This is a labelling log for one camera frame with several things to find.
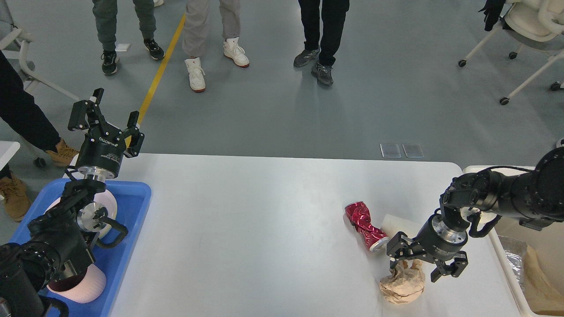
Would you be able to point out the white plastic bin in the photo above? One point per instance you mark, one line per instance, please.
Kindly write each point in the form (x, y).
(548, 243)

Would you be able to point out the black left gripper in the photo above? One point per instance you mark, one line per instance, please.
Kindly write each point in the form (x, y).
(101, 154)

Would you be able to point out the person in black trousers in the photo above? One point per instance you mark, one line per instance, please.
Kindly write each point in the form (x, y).
(323, 25)

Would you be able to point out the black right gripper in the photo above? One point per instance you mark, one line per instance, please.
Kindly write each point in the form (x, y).
(438, 241)

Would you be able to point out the right clear floor plate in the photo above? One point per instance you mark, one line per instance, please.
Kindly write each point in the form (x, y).
(413, 150)

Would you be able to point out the blue plastic tray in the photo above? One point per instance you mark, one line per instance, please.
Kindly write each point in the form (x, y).
(133, 199)

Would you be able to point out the white paper cup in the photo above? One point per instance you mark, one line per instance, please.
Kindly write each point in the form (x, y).
(392, 224)

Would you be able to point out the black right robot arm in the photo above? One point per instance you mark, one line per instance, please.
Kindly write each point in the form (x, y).
(474, 203)

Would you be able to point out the white rolling chair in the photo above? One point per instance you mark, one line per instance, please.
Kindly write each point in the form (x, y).
(535, 24)

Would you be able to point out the silver foil wrapper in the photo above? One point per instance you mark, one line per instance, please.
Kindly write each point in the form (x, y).
(515, 251)

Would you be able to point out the red foil wrapper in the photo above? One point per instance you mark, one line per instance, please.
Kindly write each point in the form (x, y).
(359, 216)

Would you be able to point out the brown paper bag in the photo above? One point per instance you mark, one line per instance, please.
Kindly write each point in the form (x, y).
(541, 295)

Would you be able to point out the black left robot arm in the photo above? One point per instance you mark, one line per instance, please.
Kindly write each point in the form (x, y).
(62, 239)

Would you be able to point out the left clear floor plate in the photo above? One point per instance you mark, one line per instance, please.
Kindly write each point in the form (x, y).
(390, 150)

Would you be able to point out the clear floor plate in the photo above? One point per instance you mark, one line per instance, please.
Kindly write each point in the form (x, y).
(390, 150)
(413, 150)

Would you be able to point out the person with tan boots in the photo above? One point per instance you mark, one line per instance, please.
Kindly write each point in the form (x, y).
(19, 110)

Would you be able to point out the brown paper ball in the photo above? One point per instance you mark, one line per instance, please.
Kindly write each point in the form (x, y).
(405, 283)

